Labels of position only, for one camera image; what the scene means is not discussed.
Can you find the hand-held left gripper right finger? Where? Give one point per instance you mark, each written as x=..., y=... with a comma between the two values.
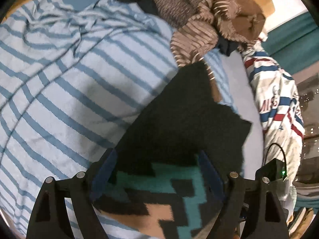
x=211, y=176

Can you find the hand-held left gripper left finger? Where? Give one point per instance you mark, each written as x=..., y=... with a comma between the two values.
x=99, y=179

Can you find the black patterned knit sweater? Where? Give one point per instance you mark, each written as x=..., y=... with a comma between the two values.
x=179, y=119

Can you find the sneaker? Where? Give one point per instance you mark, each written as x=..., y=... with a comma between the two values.
x=300, y=219

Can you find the grey sheet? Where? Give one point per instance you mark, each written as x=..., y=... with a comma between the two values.
x=244, y=99

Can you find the white red blue printed blanket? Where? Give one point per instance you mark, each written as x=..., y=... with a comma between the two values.
x=274, y=92

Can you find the blue striped bed sheet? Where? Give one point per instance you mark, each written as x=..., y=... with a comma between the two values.
x=62, y=92

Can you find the dark navy cloth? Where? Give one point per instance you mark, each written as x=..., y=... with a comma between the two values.
x=226, y=47

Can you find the teal curtain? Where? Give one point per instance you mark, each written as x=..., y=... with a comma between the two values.
x=294, y=37

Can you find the brown striped shirt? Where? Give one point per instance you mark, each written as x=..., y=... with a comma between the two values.
x=194, y=37

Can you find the wooden headboard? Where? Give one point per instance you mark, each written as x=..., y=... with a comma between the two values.
x=268, y=0

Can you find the brown dotted cloth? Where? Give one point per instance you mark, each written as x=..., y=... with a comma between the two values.
x=179, y=5

